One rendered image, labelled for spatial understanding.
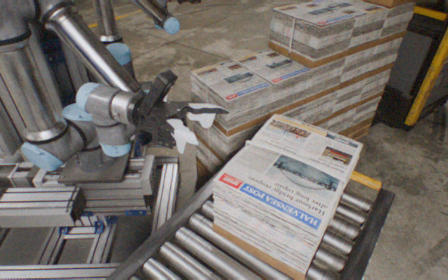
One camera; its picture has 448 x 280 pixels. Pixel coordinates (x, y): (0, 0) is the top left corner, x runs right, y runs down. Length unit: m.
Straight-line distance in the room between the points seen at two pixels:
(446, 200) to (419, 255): 0.55
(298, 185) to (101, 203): 0.82
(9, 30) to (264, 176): 0.69
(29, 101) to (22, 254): 1.08
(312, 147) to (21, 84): 0.80
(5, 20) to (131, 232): 1.20
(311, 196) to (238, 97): 0.84
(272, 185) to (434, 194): 1.88
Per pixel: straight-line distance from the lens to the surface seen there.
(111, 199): 1.32
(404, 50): 3.01
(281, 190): 0.79
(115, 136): 0.82
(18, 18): 0.90
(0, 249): 1.98
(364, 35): 2.11
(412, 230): 2.28
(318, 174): 0.86
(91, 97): 0.78
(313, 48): 1.81
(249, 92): 1.56
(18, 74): 0.94
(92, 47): 0.91
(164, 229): 1.01
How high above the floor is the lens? 1.61
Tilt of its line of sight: 39 degrees down
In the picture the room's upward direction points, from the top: straight up
